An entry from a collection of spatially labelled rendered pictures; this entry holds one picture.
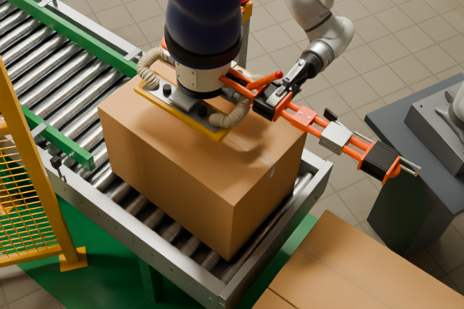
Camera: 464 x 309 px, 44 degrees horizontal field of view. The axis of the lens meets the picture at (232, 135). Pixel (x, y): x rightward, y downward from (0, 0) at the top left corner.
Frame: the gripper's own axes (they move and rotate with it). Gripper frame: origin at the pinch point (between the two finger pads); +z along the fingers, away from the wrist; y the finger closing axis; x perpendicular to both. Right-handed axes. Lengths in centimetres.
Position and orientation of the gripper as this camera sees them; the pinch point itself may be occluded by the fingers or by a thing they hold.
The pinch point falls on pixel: (275, 102)
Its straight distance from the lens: 165.8
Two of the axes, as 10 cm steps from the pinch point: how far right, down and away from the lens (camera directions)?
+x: -8.1, -4.9, 3.3
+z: -5.9, 6.3, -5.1
